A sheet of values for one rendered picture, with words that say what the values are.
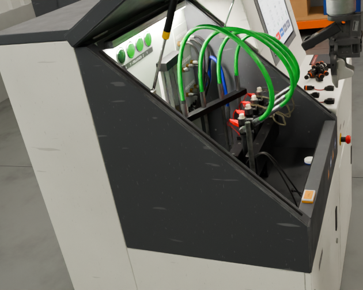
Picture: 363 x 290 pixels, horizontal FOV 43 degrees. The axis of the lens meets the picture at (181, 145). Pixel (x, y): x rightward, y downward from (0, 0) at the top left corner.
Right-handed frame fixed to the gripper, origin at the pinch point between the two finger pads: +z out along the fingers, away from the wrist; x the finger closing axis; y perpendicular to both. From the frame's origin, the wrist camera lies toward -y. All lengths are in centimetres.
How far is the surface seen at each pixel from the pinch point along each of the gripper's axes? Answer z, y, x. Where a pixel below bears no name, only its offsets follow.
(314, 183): 25.9, -4.5, -14.2
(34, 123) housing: -2, -82, -35
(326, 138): 25.9, -4.5, 15.7
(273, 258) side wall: 38, -13, -35
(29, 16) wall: 37, -440, 384
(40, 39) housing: -27, -71, -35
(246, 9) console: -16, -35, 37
